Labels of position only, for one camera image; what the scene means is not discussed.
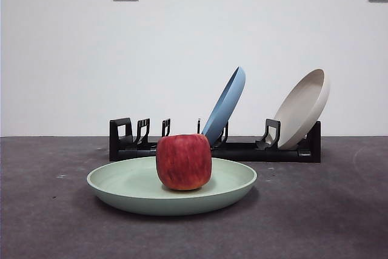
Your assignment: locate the red apple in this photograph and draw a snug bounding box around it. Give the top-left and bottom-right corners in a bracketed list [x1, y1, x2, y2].
[155, 133, 212, 192]

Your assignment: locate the pale green plate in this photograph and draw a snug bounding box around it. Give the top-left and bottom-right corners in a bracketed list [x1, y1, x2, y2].
[86, 155, 258, 217]

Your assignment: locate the blue plate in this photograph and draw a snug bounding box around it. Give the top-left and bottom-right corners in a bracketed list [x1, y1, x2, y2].
[201, 65, 247, 146]

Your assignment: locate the black plate rack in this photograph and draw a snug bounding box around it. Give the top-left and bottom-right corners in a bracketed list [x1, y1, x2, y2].
[109, 116, 322, 163]

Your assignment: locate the beige plate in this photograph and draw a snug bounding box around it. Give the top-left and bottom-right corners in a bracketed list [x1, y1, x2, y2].
[273, 68, 330, 150]

